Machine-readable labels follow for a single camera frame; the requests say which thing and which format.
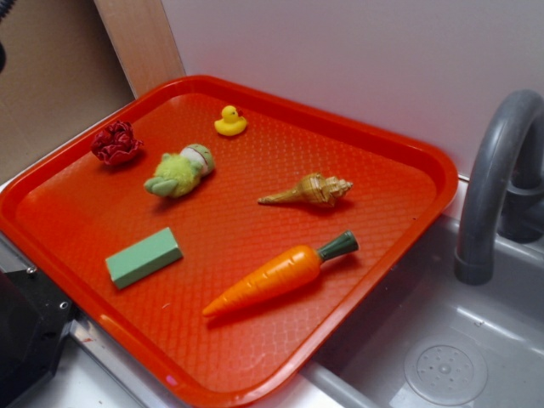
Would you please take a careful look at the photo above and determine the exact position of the light wooden board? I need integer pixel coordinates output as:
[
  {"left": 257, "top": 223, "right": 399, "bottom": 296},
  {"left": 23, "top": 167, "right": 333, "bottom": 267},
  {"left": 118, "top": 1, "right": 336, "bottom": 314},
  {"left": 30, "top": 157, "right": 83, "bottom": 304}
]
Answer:
[{"left": 94, "top": 0, "right": 185, "bottom": 97}]

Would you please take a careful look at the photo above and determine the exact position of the black cable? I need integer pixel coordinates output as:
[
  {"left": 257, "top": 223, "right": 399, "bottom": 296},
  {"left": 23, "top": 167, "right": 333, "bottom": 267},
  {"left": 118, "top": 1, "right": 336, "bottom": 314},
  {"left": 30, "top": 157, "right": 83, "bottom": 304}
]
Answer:
[{"left": 0, "top": 0, "right": 18, "bottom": 71}]

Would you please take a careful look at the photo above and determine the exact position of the green plush toy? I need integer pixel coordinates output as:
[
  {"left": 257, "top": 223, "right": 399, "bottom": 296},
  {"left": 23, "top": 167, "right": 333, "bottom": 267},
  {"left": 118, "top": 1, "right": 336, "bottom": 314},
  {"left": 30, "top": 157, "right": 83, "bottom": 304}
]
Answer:
[{"left": 144, "top": 144, "right": 215, "bottom": 198}]

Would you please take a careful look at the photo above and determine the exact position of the crumpled red paper ball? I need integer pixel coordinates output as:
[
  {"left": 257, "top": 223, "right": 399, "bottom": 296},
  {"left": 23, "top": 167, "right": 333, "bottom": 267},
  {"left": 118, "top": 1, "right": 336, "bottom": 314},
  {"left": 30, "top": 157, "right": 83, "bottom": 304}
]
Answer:
[{"left": 90, "top": 121, "right": 144, "bottom": 166}]

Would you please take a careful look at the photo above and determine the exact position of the brown conch seashell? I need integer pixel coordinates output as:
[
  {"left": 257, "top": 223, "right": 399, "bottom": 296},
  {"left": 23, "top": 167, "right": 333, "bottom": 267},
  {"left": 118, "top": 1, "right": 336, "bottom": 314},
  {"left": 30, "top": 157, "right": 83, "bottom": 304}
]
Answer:
[{"left": 258, "top": 173, "right": 354, "bottom": 208}]

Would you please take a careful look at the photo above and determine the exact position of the grey toy sink basin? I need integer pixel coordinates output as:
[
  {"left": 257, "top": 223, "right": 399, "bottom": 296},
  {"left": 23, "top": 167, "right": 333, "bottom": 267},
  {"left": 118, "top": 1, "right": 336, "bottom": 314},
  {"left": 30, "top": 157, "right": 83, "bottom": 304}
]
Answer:
[{"left": 303, "top": 217, "right": 543, "bottom": 407}]

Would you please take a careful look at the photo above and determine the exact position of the yellow rubber duck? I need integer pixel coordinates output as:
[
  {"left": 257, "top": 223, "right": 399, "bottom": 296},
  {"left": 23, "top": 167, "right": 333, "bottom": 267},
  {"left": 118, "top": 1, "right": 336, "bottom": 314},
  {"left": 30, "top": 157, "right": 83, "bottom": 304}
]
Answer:
[{"left": 214, "top": 105, "right": 247, "bottom": 137}]

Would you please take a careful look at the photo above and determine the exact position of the orange toy carrot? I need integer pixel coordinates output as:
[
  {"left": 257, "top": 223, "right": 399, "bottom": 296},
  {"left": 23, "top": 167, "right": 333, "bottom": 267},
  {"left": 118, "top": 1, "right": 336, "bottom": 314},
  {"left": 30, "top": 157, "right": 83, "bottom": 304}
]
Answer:
[{"left": 202, "top": 230, "right": 359, "bottom": 317}]

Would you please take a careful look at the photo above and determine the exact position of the red plastic tray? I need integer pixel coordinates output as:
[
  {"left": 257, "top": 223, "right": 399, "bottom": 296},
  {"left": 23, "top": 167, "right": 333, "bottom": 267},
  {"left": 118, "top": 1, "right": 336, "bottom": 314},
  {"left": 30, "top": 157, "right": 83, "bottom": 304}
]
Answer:
[{"left": 1, "top": 76, "right": 457, "bottom": 407}]

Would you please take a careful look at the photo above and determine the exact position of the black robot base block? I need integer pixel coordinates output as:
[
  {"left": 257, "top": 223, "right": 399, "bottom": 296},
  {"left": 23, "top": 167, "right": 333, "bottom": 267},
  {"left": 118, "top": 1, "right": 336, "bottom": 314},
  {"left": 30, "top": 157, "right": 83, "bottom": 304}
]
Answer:
[{"left": 1, "top": 269, "right": 75, "bottom": 407}]

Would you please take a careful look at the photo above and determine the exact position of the green wooden block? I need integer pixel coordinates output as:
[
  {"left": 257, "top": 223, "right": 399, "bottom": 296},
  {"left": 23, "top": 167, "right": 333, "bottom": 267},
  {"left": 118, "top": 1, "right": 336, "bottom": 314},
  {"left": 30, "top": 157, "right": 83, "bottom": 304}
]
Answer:
[{"left": 105, "top": 228, "right": 184, "bottom": 289}]

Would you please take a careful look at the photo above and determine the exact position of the grey plastic faucet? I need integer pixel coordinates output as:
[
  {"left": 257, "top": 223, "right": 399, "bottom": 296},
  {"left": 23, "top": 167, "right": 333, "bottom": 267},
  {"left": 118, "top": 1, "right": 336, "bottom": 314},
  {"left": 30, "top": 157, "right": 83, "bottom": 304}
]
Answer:
[{"left": 455, "top": 89, "right": 543, "bottom": 285}]

